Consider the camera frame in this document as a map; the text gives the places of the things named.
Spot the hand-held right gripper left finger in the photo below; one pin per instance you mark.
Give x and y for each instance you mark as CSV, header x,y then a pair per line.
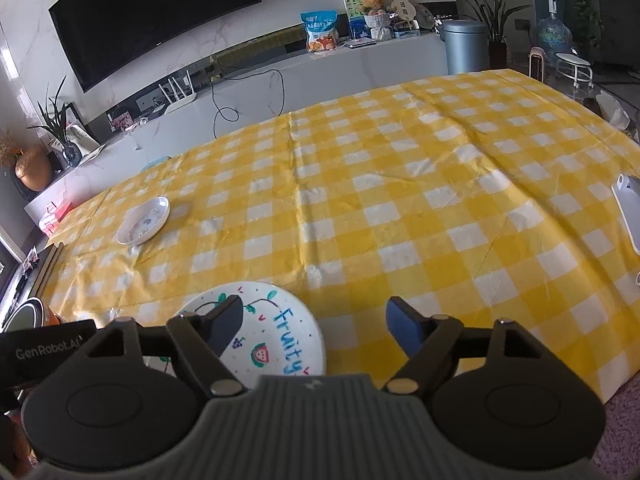
x,y
227,322

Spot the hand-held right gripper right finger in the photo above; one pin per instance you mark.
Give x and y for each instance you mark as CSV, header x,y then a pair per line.
x,y
402,327

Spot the orange-sided steel bowl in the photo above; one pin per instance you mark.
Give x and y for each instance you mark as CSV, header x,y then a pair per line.
x,y
50,317

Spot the plain steel bowl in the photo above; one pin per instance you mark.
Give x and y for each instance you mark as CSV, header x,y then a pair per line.
x,y
20,315

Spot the white fruit-print plate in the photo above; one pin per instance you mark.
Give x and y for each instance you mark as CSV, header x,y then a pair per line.
x,y
285,330

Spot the small white plate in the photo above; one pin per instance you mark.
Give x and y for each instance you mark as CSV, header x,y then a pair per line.
x,y
145,220

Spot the pink packet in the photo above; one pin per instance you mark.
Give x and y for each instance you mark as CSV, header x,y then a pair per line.
x,y
31,256

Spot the pink tissue box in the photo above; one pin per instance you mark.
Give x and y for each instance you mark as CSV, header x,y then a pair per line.
x,y
52,217

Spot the yellow checked tablecloth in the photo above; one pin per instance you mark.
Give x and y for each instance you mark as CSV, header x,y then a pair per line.
x,y
400,185

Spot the light blue stool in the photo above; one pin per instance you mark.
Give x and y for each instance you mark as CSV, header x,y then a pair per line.
x,y
156,163

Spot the copper round vase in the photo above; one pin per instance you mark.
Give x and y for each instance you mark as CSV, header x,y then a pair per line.
x,y
32,170

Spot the pink photo card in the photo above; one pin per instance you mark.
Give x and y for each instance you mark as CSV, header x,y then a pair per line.
x,y
121,122

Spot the white router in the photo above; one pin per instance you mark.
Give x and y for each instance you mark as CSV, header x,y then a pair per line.
x,y
177,95

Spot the leafy plant in glass vase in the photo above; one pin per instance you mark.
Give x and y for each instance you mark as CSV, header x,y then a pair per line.
x,y
60,120

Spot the purple fluffy cushion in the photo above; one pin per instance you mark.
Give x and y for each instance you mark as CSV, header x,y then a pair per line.
x,y
625,435

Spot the white phone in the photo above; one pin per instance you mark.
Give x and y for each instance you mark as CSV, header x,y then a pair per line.
x,y
630,210

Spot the white marble tv cabinet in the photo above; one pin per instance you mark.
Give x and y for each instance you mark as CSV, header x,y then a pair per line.
x,y
325,80

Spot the grey trash can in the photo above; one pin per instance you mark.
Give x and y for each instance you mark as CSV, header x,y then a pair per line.
x,y
464,47

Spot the small pink heater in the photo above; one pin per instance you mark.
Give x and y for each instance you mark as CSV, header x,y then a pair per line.
x,y
539,62

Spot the blue snack bag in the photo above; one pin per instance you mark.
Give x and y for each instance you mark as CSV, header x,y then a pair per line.
x,y
321,32

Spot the white round stool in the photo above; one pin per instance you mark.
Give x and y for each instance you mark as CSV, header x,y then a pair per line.
x,y
575,67

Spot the round hand fan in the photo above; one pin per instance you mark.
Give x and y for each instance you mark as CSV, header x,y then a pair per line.
x,y
426,15

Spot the teddy bear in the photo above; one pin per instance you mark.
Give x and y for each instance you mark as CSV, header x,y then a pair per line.
x,y
376,12

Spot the black television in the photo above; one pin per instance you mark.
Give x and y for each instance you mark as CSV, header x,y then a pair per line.
x,y
150,15

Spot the green potted plant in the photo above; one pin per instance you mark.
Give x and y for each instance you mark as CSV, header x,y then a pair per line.
x,y
495,20

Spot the green picture card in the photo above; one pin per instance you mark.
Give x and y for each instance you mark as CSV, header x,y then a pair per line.
x,y
352,7

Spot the blue water bottle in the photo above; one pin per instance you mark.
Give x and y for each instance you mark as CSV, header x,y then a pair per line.
x,y
555,35

